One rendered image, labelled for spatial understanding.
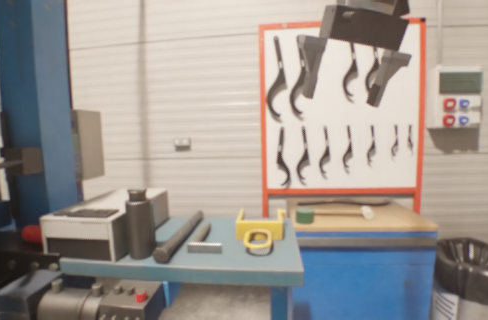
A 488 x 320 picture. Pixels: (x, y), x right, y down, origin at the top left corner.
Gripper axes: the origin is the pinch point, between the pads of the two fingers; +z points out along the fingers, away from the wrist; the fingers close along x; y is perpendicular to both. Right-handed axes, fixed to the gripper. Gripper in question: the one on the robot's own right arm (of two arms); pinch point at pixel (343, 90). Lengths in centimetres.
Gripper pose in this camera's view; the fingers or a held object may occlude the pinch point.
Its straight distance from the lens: 51.5
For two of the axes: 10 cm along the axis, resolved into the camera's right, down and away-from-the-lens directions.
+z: -1.4, 8.7, 4.8
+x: 9.9, 0.7, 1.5
